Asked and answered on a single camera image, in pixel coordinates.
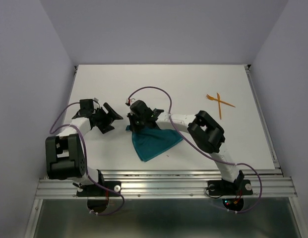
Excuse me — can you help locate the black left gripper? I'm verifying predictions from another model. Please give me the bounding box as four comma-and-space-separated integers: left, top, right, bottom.
92, 103, 123, 134

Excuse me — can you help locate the teal cloth napkin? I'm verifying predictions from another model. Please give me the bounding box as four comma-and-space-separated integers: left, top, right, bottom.
125, 125, 183, 162

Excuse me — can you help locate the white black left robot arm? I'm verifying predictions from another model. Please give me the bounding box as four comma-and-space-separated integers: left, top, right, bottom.
45, 99, 123, 195

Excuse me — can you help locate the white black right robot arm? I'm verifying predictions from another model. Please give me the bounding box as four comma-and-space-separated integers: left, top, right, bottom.
127, 109, 244, 194

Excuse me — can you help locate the orange plastic fork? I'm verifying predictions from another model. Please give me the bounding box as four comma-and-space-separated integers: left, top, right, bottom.
206, 94, 235, 108

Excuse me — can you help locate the orange plastic knife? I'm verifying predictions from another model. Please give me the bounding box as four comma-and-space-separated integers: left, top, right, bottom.
217, 92, 222, 120

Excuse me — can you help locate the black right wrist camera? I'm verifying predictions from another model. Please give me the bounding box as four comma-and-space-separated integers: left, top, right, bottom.
130, 100, 153, 117

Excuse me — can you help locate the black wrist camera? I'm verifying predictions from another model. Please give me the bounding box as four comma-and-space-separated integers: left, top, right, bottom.
130, 100, 153, 117
79, 99, 99, 115

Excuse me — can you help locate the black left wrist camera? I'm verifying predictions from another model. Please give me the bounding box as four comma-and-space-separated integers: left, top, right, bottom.
79, 99, 99, 115

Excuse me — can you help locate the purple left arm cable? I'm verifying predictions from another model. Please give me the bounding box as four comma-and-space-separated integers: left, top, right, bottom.
49, 101, 125, 216

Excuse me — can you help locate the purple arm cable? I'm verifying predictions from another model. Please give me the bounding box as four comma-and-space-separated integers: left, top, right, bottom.
127, 86, 263, 215
49, 101, 125, 216

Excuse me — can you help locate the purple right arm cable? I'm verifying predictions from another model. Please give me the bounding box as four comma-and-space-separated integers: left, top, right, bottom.
127, 86, 263, 215

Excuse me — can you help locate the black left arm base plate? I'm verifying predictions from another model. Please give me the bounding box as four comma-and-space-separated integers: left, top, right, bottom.
73, 181, 122, 197

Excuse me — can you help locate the aluminium front rail frame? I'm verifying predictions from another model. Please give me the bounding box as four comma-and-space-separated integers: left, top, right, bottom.
25, 168, 308, 238

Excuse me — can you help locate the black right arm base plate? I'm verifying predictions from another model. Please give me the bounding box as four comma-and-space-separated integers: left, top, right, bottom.
206, 179, 253, 196

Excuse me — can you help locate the aluminium right side rail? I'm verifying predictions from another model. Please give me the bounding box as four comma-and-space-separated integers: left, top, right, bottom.
244, 64, 283, 176

